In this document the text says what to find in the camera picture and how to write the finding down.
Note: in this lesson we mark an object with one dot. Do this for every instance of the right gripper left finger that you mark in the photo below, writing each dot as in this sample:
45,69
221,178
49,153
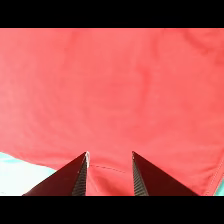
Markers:
68,180

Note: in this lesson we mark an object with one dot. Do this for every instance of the red T-shirt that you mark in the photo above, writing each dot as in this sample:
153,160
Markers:
113,93

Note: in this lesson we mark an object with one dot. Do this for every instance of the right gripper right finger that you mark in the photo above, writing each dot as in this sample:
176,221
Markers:
150,180

